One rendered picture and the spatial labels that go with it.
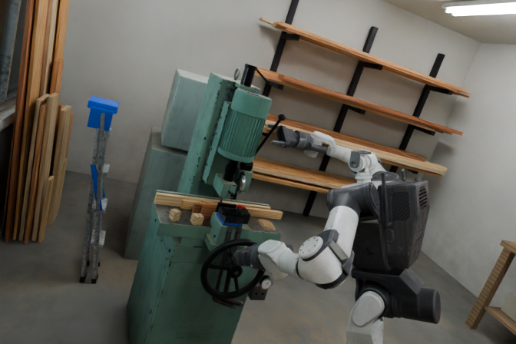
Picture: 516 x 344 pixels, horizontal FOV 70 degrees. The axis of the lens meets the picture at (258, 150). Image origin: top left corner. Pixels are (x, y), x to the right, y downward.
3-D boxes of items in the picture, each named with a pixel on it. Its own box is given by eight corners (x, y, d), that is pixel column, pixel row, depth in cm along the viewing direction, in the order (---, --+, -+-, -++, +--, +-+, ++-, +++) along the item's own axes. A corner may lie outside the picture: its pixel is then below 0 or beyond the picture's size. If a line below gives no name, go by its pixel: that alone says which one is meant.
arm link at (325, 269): (292, 284, 114) (328, 298, 97) (271, 260, 113) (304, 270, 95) (312, 259, 119) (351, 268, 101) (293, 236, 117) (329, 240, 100)
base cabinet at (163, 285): (132, 390, 178) (168, 263, 162) (125, 306, 228) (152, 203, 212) (219, 381, 198) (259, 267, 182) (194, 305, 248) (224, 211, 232)
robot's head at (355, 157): (371, 172, 142) (374, 152, 141) (359, 173, 136) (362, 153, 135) (357, 168, 147) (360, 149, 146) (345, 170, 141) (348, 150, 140)
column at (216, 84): (183, 210, 195) (220, 77, 179) (175, 192, 214) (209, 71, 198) (222, 214, 205) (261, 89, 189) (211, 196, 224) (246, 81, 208)
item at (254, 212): (180, 208, 173) (183, 200, 172) (180, 206, 175) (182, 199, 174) (280, 219, 197) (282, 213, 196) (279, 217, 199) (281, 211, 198)
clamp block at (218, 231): (214, 245, 157) (219, 226, 155) (206, 228, 168) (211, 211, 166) (245, 247, 163) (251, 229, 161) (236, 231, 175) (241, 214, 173)
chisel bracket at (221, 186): (219, 200, 174) (223, 183, 173) (211, 187, 187) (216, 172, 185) (233, 201, 178) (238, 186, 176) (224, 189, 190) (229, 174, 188)
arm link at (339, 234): (357, 283, 96) (368, 228, 114) (328, 246, 94) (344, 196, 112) (322, 292, 102) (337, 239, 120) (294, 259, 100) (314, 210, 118)
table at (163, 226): (158, 248, 147) (162, 234, 146) (150, 211, 174) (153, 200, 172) (287, 256, 174) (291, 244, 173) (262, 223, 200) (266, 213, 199)
